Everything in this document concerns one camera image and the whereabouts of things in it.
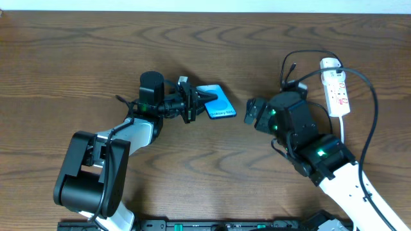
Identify black charger cable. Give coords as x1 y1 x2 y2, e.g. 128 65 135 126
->
279 49 344 135

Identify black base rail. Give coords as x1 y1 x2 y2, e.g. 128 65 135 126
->
56 218 325 231

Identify white power strip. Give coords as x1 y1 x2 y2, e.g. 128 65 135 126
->
320 71 351 117

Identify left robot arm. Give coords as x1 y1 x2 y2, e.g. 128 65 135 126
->
53 71 218 230

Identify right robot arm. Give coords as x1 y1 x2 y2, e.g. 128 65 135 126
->
245 92 408 230

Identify blue Galaxy smartphone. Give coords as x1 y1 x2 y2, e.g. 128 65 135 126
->
197 85 236 119

